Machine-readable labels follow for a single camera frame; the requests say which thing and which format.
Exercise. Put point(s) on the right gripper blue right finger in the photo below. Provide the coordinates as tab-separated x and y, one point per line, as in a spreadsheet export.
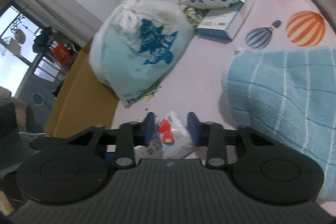
210	135

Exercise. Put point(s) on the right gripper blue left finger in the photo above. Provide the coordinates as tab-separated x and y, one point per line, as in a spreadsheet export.
130	135

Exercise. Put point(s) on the small strawberry packet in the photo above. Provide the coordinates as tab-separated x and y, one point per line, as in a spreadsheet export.
171	140

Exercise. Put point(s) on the light blue checked towel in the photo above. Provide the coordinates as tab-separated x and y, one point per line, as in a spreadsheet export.
288	96

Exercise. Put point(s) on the green white cloth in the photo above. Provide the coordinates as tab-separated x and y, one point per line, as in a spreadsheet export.
194	16

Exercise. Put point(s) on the brown cardboard box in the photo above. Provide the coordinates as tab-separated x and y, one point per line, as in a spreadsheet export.
83	101

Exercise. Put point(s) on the white blue plastic bag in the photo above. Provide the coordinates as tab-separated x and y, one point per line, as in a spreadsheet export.
137	45

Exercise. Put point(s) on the white blue flat box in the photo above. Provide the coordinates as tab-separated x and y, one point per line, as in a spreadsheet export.
226	22

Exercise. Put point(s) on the white curtain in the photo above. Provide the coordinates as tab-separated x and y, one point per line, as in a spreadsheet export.
69	17

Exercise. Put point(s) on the window with frame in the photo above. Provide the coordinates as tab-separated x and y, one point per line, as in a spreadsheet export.
19	29

